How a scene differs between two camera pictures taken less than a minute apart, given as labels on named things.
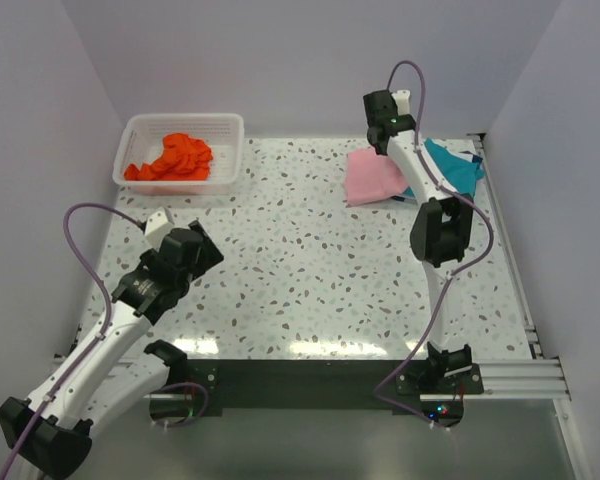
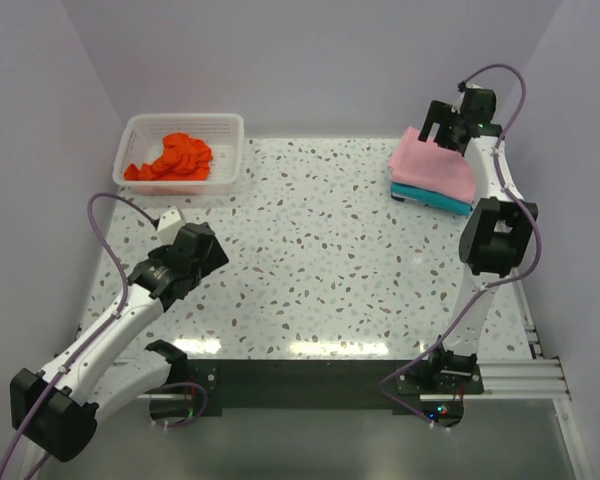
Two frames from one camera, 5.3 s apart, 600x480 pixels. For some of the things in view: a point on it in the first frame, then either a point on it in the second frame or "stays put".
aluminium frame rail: x=541 y=377 stays put
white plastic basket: x=180 y=154 stays put
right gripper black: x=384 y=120 to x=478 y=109
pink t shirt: x=371 y=178 to x=432 y=167
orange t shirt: x=183 y=159 stays put
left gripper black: x=208 y=255 stays put
